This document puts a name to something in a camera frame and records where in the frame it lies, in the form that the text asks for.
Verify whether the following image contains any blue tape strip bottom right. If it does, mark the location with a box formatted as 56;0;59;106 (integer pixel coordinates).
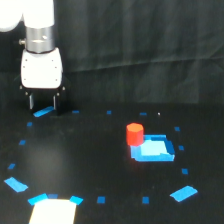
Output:
170;186;198;202

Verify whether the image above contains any black backdrop curtain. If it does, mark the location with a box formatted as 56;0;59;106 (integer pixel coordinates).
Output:
0;0;224;107

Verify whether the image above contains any blue tape piece by paper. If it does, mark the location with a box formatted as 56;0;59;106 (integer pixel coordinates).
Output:
70;196;83;205

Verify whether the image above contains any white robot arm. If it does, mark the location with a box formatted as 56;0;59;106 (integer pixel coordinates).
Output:
0;0;63;111

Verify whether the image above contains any blue tape strip top left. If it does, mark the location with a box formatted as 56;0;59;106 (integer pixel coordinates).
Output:
33;106;54;117

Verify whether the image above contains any blue tape square patch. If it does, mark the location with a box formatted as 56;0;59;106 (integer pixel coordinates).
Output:
130;135;175;162

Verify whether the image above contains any red cylinder block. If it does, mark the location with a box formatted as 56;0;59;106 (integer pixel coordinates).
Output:
126;123;144;146

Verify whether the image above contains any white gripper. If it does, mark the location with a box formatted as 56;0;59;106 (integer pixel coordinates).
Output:
21;48;63;115

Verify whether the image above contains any blue tape strip by paper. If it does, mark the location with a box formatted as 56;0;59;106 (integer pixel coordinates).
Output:
28;193;48;206

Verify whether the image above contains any blue tape strip left bottom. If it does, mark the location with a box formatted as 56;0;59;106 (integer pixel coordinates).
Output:
5;177;28;193

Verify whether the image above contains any white paper sheet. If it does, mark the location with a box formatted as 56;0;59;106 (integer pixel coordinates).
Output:
29;199;76;224

